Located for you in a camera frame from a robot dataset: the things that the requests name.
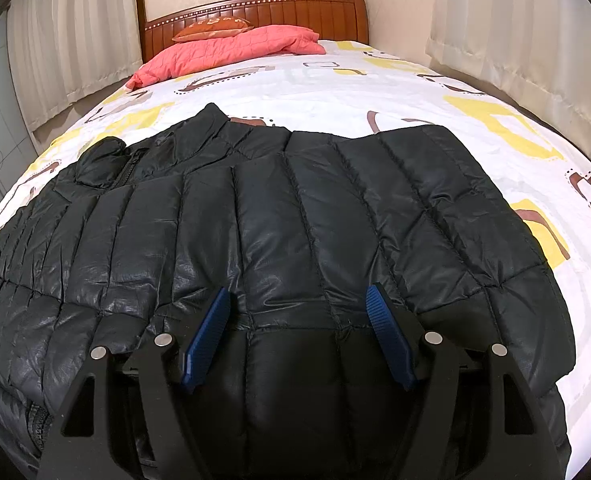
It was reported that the wooden headboard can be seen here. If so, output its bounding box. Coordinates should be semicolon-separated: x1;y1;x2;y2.
140;0;372;64

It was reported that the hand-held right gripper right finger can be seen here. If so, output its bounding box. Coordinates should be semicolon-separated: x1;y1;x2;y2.
365;283;564;480

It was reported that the orange cushion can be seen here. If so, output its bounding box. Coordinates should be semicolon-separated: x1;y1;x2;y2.
172;15;254;44

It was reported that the cream curtain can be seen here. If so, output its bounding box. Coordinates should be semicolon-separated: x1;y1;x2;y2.
425;0;591;147
5;0;144;134

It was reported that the white patterned bedsheet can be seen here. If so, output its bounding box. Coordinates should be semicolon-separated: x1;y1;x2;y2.
0;39;591;480

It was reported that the black puffer jacket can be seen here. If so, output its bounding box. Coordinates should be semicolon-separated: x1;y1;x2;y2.
0;102;577;480

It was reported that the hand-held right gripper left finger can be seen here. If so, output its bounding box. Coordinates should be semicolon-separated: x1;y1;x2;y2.
38;287;233;480

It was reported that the pink quilted pillow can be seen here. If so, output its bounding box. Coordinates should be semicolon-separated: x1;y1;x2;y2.
125;25;327;92

